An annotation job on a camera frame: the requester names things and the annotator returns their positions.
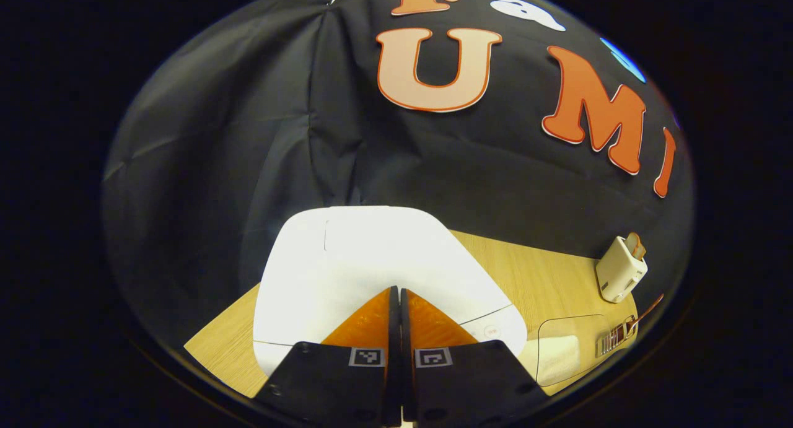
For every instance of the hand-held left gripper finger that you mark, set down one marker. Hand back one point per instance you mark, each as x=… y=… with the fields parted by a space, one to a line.
x=394 y=353
x=406 y=353

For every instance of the white rice cooker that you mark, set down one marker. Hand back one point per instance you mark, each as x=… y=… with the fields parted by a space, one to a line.
x=372 y=254

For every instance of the clear plastic rice container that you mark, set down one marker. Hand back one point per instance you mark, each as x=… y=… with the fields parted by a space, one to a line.
x=588 y=335

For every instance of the brown wooden spoon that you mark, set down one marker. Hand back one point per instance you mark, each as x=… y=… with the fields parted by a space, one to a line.
x=647 y=310

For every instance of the white toaster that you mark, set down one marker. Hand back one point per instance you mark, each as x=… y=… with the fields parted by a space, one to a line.
x=619 y=273

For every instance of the toasted bread slice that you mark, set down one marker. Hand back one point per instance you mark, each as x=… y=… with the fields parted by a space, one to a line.
x=636 y=245

